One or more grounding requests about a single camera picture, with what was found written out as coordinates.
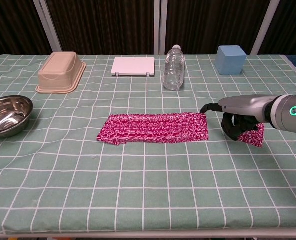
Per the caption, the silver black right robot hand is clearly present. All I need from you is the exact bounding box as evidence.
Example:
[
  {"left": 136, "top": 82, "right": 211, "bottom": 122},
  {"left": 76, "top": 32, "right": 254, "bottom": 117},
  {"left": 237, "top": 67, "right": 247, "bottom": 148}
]
[{"left": 199, "top": 94, "right": 276, "bottom": 142}]

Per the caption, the small red cloth piece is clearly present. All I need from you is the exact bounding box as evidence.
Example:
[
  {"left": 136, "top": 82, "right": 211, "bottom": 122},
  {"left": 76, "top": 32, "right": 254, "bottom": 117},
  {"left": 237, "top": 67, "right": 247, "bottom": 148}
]
[{"left": 237, "top": 122, "right": 265, "bottom": 149}]

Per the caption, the light blue cube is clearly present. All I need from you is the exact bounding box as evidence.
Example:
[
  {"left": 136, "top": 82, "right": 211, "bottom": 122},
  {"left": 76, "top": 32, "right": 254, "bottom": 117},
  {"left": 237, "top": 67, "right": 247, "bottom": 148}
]
[{"left": 215, "top": 45, "right": 247, "bottom": 76}]

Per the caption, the clear plastic water bottle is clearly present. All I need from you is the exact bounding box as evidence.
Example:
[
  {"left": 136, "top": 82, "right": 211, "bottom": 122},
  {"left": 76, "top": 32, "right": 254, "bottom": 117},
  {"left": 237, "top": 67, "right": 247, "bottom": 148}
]
[{"left": 162, "top": 44, "right": 186, "bottom": 91}]

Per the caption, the dark brown ribbed panel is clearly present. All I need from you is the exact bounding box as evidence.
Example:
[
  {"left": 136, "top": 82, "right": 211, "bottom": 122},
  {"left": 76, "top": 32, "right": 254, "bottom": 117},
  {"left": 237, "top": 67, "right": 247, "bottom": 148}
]
[
  {"left": 0, "top": 0, "right": 51, "bottom": 61},
  {"left": 45, "top": 0, "right": 156, "bottom": 56},
  {"left": 259, "top": 0, "right": 296, "bottom": 57},
  {"left": 164, "top": 0, "right": 266, "bottom": 56}
]

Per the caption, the pink knitted cloth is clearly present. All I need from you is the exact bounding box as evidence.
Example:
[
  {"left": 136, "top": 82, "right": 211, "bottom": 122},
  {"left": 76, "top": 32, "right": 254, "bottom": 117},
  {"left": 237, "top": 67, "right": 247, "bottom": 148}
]
[{"left": 96, "top": 112, "right": 210, "bottom": 146}]

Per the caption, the white flat hinged box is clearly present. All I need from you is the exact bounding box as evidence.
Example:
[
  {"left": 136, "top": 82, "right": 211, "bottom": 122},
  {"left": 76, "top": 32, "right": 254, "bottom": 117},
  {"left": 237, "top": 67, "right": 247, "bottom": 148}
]
[{"left": 111, "top": 56, "right": 155, "bottom": 78}]

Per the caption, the green checked tablecloth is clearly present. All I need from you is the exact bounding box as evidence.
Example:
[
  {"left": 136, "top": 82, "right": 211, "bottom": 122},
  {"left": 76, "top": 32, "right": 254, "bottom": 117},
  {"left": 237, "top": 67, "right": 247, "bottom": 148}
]
[{"left": 0, "top": 54, "right": 296, "bottom": 235}]

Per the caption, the beige plastic tub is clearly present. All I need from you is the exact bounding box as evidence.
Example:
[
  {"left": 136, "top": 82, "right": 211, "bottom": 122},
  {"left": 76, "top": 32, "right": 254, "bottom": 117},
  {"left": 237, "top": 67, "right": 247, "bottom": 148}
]
[{"left": 35, "top": 51, "right": 87, "bottom": 95}]

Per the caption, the stainless steel bowl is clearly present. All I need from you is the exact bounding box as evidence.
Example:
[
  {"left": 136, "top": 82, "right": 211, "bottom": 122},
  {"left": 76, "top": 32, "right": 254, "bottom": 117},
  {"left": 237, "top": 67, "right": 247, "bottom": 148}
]
[{"left": 0, "top": 95, "right": 34, "bottom": 138}]

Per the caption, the grey partition post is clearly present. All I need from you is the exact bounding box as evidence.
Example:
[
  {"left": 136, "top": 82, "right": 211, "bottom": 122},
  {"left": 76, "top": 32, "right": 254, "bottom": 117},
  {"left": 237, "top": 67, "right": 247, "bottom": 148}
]
[
  {"left": 250, "top": 0, "right": 281, "bottom": 56},
  {"left": 32, "top": 0, "right": 63, "bottom": 54},
  {"left": 153, "top": 0, "right": 169, "bottom": 56}
]

